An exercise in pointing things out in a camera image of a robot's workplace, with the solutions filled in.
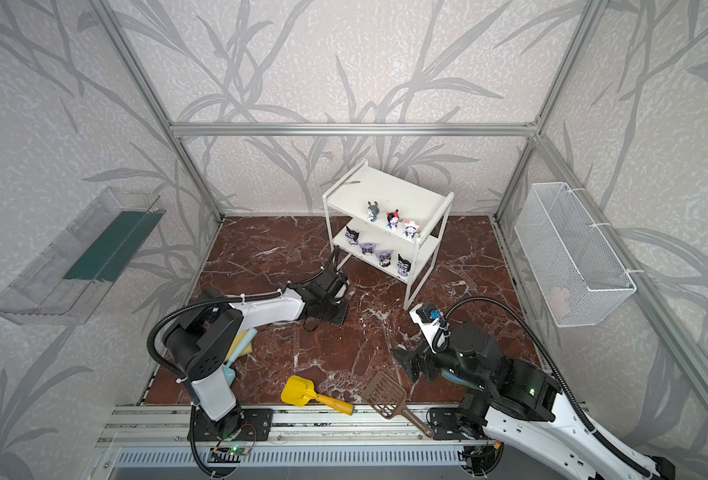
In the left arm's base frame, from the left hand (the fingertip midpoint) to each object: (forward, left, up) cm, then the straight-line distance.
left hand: (350, 305), depth 93 cm
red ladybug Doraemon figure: (+6, -12, +34) cm, 36 cm away
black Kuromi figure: (+3, -15, +19) cm, 24 cm away
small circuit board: (-37, +26, -1) cm, 46 cm away
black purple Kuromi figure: (+14, -1, +17) cm, 22 cm away
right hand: (-16, -15, +21) cm, 30 cm away
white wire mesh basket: (-9, -49, +34) cm, 61 cm away
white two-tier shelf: (+15, 0, +30) cm, 33 cm away
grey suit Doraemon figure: (+9, -7, +34) cm, 36 cm away
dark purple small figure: (+10, -5, +17) cm, 20 cm away
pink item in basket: (-7, -53, +20) cm, 57 cm away
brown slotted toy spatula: (-25, -12, -1) cm, 28 cm away
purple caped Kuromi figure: (+6, -10, +18) cm, 22 cm away
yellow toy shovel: (-25, +12, -1) cm, 27 cm away
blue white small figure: (+3, -16, +34) cm, 38 cm away
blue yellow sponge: (-28, -23, +28) cm, 45 cm away
